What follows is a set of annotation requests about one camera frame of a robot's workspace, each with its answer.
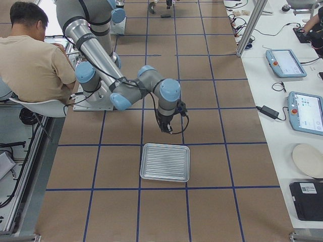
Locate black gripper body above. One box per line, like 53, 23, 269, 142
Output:
155, 110, 174, 132

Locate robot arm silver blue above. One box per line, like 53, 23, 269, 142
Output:
55, 1, 185, 134

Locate silver ribbed metal tray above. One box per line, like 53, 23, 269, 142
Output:
140, 143, 190, 183

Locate black power adapter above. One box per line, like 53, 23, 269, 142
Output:
256, 105, 279, 119

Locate white plastic chair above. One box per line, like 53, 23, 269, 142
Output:
9, 97, 68, 142

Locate green brake shoe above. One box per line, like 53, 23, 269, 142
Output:
148, 2, 155, 14

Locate far blue teach pendant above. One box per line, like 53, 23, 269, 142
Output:
265, 49, 307, 78

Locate blue teach pendant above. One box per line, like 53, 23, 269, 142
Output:
265, 49, 307, 78
287, 91, 322, 136

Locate near blue teach pendant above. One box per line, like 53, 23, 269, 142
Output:
287, 91, 322, 136

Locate man in beige shirt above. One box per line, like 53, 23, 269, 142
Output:
1, 2, 76, 103

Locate beige round plate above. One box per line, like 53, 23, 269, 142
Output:
292, 144, 322, 179

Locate black laptop case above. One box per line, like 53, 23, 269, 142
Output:
289, 182, 322, 221

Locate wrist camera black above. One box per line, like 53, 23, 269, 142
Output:
176, 99, 188, 116

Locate black loose cable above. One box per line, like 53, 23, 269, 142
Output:
272, 81, 287, 93

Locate tangled black cables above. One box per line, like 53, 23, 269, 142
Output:
228, 14, 255, 38

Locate aluminium frame post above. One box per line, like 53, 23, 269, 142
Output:
236, 0, 267, 57

